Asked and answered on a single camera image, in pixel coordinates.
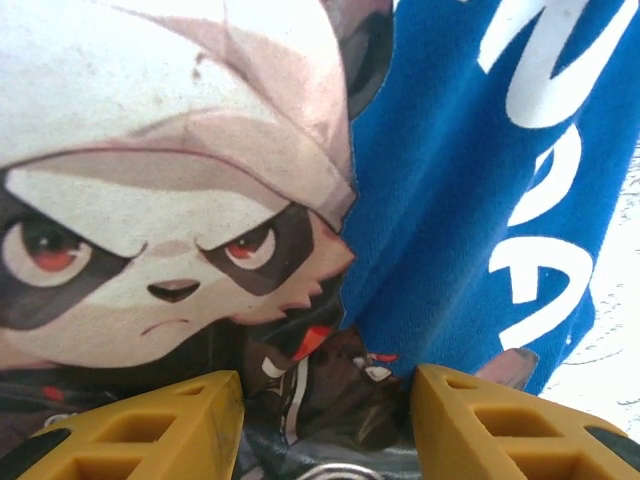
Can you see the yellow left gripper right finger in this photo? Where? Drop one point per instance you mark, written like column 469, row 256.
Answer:
column 510, row 440

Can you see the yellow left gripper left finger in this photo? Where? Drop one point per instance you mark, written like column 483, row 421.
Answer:
column 125, row 440

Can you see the blue t-shirt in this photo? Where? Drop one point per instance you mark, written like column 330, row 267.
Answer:
column 430, row 200

